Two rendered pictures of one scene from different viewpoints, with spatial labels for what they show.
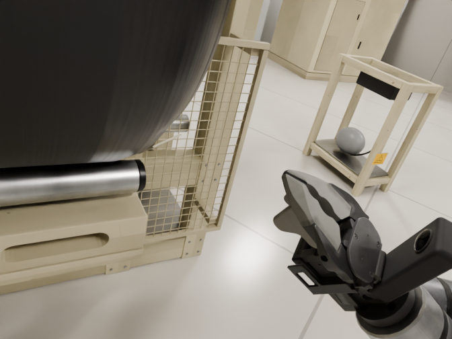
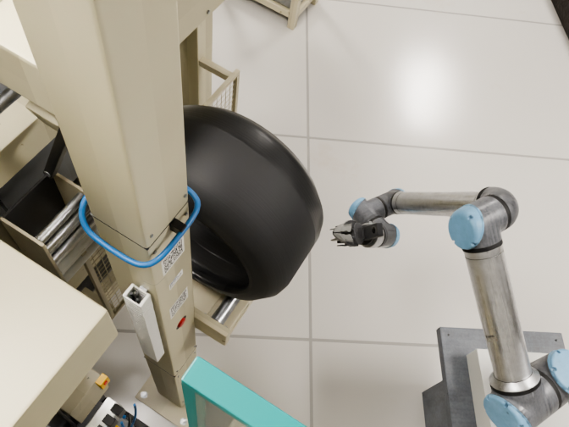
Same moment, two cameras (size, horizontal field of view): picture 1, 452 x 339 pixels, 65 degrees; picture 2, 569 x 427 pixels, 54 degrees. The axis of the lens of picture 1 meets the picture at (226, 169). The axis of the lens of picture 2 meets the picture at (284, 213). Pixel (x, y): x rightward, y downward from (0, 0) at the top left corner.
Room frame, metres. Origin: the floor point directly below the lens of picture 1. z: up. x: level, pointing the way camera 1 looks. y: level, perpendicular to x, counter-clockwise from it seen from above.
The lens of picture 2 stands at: (-0.28, 0.60, 2.59)
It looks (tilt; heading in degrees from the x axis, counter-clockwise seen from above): 60 degrees down; 323
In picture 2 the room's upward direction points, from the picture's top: 15 degrees clockwise
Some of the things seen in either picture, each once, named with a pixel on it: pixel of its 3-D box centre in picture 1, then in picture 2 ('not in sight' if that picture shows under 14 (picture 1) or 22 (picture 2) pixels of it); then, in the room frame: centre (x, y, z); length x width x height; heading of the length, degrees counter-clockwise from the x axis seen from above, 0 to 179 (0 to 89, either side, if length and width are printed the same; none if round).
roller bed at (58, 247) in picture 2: not in sight; (59, 230); (0.61, 0.74, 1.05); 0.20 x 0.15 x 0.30; 125
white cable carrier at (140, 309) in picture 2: not in sight; (147, 326); (0.18, 0.59, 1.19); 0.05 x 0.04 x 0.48; 35
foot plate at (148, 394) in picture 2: not in sight; (178, 387); (0.26, 0.53, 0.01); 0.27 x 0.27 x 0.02; 35
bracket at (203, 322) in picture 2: not in sight; (175, 303); (0.32, 0.48, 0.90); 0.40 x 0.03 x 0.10; 35
